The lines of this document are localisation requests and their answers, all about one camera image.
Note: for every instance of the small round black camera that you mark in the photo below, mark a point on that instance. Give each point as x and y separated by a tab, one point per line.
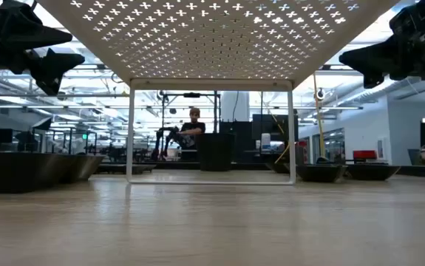
320	94

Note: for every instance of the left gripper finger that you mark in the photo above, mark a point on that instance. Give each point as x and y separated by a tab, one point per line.
34	37
55	66

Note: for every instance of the white plastic jug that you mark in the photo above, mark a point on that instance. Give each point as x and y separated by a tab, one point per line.
265	142

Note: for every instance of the black equipment cabinet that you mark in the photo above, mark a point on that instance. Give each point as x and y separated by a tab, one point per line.
241	140

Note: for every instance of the white perforated metal shelf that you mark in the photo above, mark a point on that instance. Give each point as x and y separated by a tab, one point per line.
212	84

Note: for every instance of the black background robot arm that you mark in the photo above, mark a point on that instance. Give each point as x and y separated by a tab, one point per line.
164	142

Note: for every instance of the black wavy square plate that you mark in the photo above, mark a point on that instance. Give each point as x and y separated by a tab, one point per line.
86	168
16	173

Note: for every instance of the red storage box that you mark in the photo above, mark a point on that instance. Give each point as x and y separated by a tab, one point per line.
364	154

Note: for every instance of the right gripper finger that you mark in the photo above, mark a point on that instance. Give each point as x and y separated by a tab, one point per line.
370	81
374	59

